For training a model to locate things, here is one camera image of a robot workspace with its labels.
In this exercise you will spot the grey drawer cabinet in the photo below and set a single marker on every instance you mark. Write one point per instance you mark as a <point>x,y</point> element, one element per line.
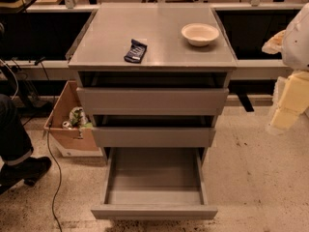
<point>170,60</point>

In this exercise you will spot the grey middle drawer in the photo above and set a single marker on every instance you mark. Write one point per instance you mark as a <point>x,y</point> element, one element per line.
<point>187,131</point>

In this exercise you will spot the grey bottom drawer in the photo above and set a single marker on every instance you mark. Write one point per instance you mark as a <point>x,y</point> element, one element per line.
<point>154,183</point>

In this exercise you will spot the black shoe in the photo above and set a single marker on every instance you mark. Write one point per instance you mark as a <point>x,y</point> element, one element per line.
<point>29,171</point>

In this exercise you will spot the white paper bowl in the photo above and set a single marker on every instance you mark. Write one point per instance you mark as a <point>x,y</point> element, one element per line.
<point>199,34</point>

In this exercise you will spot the crumpled green white bag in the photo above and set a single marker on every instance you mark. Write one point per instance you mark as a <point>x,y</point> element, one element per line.
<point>79,119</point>

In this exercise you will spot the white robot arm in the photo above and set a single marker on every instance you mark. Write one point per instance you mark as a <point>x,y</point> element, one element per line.
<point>292,43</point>

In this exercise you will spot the dark trouser leg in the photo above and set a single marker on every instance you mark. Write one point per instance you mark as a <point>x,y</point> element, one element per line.
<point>15,144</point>

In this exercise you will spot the dark blue snack packet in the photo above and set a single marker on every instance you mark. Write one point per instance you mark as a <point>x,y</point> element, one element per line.
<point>136,52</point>

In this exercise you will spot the grey drawer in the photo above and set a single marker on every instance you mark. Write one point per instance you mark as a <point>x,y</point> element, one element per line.
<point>187,131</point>
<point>152,101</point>
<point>154,183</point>

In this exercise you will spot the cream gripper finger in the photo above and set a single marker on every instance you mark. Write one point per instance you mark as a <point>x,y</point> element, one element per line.
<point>280,121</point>

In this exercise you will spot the brown cardboard box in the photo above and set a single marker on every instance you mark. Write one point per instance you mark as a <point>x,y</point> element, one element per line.
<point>74,142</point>

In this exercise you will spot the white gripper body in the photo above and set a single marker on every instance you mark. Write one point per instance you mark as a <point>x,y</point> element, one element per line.
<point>296,45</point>

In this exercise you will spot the grey top drawer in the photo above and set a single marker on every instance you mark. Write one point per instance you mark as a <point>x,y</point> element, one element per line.
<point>152,101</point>

